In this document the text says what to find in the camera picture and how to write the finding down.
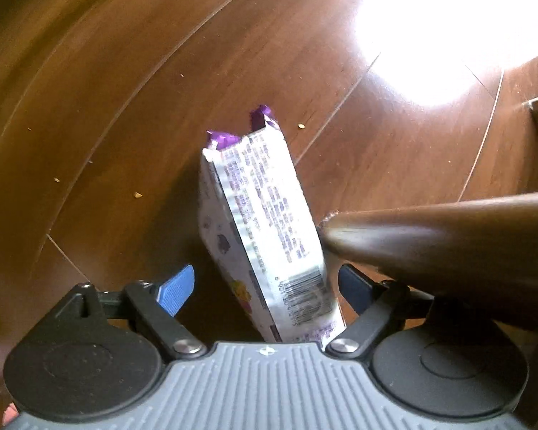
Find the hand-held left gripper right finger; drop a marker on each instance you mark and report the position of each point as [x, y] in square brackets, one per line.
[355, 289]

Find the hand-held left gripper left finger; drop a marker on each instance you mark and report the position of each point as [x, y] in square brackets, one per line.
[177, 291]

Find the purple white snack packet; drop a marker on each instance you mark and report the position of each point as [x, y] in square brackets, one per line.
[264, 233]

